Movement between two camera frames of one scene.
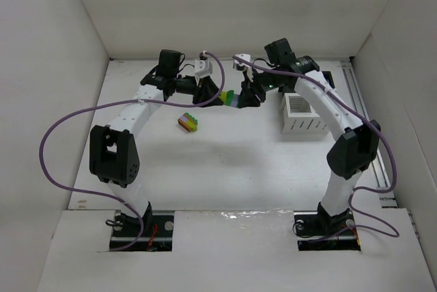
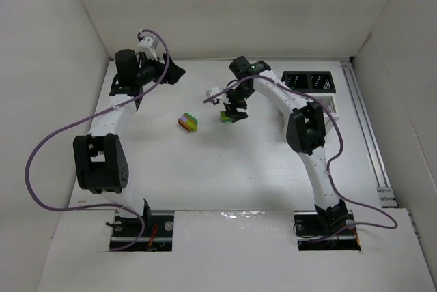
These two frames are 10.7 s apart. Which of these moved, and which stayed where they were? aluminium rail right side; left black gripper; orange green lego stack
Moved: left black gripper
Stayed: aluminium rail right side; orange green lego stack
